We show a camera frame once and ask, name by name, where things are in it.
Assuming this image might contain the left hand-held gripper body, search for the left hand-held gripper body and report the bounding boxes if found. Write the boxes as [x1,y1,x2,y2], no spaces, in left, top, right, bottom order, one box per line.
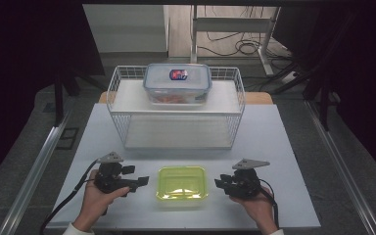
[93,151,131,194]

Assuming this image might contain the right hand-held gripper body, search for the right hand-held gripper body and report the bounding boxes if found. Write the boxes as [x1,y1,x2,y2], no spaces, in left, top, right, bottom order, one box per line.
[228,158,271,199]

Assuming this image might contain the yellow-green plastic container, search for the yellow-green plastic container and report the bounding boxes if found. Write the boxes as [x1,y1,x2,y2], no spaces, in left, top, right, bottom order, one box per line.
[156,165,210,202]

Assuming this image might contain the white wire rack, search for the white wire rack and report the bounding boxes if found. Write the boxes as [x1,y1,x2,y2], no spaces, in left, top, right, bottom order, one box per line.
[106,65,247,151]

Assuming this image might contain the clear lidded food container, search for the clear lidded food container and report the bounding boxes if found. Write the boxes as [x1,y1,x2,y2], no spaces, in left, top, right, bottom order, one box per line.
[142,63,213,106]

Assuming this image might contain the person's right hand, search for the person's right hand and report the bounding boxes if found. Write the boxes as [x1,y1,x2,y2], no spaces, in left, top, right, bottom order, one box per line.
[229,186,278,235]

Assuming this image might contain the person's left hand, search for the person's left hand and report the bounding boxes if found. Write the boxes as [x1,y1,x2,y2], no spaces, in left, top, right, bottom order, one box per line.
[72,169,131,231]

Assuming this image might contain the black floor plate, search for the black floor plate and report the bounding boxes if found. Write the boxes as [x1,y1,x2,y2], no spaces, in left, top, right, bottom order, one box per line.
[56,126,80,151]

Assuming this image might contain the wooden table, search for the wooden table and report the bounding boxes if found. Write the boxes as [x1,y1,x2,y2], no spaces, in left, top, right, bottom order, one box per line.
[97,91,274,106]

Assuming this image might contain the black metal stand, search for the black metal stand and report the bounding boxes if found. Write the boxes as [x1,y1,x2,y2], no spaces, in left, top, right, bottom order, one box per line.
[302,13,360,132]
[52,63,107,129]

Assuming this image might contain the white power strip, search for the white power strip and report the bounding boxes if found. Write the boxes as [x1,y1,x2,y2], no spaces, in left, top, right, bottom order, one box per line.
[279,70,301,86]

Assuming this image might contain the white panel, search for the white panel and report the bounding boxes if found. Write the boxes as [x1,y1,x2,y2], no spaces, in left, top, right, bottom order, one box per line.
[81,4,170,54]

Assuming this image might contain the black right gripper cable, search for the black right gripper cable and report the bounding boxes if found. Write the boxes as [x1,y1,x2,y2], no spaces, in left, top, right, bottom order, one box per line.
[258,178,280,230]

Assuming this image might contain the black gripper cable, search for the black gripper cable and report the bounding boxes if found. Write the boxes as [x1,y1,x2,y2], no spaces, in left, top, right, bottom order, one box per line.
[258,178,280,230]
[38,159,100,235]

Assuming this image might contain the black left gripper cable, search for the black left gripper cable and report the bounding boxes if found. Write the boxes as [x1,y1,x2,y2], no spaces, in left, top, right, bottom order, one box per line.
[38,159,100,235]

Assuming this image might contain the aluminium rail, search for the aluminium rail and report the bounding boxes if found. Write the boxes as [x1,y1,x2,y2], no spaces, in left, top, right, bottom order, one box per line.
[304,98,376,235]
[0,106,74,235]

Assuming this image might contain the black floor cables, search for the black floor cables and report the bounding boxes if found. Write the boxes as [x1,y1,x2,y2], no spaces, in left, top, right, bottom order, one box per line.
[197,5,296,64]

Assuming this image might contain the white desk frame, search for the white desk frame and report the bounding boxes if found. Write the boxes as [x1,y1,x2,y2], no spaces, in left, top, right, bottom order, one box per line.
[189,4,282,77]

